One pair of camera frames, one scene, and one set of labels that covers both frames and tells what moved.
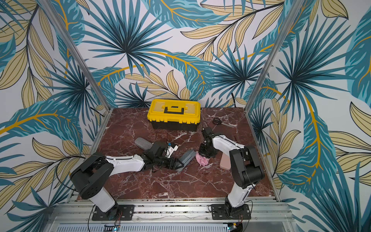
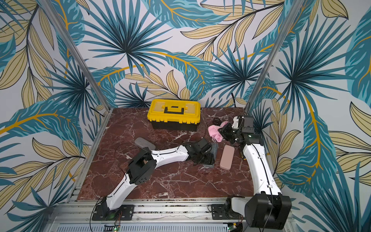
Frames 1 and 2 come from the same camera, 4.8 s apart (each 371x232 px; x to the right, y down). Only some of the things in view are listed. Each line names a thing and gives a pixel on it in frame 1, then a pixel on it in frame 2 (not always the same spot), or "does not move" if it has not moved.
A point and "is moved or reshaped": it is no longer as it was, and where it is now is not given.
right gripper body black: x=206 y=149 to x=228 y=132
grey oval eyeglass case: x=143 y=144 does not move
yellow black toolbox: x=174 y=114 does not move
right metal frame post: x=296 y=7 does not move
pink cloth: x=202 y=160 is moved or reshaped
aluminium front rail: x=268 y=216 does not move
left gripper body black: x=165 y=162 to x=206 y=158
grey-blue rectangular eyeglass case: x=185 y=158 is moved or reshaped
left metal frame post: x=76 y=51 does not move
